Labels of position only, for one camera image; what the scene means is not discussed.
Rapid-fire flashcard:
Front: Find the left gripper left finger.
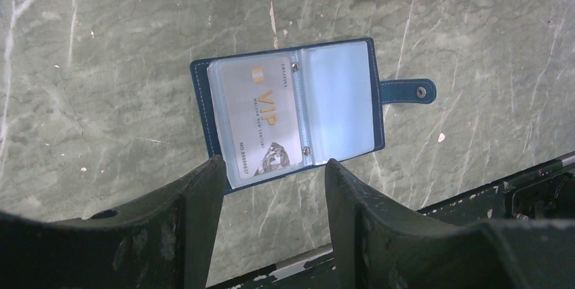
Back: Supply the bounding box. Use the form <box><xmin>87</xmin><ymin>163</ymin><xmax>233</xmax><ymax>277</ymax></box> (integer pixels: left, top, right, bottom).
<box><xmin>1</xmin><ymin>156</ymin><xmax>227</xmax><ymax>288</ymax></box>

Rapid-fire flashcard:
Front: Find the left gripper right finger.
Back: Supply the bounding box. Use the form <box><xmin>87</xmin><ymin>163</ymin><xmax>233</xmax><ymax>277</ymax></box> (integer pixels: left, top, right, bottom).
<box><xmin>325</xmin><ymin>159</ymin><xmax>574</xmax><ymax>288</ymax></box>

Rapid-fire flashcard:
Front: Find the blue card holder wallet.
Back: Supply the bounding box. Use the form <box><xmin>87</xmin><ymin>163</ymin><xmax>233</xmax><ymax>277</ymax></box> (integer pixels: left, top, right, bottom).
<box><xmin>189</xmin><ymin>37</ymin><xmax>437</xmax><ymax>193</ymax></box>

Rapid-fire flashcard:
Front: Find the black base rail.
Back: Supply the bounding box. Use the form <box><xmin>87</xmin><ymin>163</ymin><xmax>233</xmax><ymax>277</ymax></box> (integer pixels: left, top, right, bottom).
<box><xmin>208</xmin><ymin>157</ymin><xmax>574</xmax><ymax>288</ymax></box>

